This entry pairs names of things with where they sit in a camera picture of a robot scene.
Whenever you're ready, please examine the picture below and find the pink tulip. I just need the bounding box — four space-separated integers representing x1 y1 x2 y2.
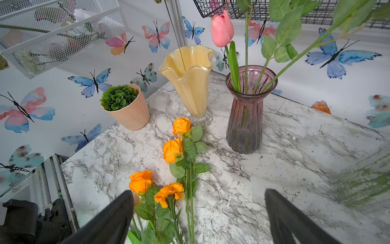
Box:
211 10 241 92

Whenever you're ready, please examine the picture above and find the white mesh wall basket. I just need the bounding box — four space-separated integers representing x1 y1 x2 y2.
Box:
1 0 128 79

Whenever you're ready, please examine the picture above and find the pink rose pair stem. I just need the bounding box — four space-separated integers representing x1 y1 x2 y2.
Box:
236 0 255 94

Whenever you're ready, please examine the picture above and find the orange ranunculus flower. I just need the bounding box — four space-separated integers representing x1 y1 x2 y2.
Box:
129 170 174 244

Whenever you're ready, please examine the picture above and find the clear glass vase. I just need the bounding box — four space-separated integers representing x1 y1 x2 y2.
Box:
331 144 390 212

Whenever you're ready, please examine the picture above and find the black wire wall basket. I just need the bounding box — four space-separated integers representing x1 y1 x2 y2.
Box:
192 0 390 30

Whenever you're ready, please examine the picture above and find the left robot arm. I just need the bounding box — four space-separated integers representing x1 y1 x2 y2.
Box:
1 198 72 244

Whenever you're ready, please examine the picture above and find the purple glass vase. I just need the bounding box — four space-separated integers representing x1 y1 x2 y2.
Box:
225 65 278 154

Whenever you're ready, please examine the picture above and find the orange marigold stem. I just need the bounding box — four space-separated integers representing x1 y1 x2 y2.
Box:
153 183 185 244

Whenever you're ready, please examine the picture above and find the yellow ruffled vase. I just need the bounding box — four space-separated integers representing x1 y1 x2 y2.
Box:
158 45 215 129

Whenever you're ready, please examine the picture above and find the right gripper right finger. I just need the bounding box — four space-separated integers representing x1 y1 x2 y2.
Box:
265 189 339 244

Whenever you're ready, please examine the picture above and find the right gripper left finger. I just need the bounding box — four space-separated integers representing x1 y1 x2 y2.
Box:
62 190 134 244

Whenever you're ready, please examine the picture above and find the potted green succulent plant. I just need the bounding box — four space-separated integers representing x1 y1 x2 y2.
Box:
100 84 150 131

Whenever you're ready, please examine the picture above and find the orange carnation flower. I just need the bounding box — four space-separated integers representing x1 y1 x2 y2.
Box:
164 0 186 71

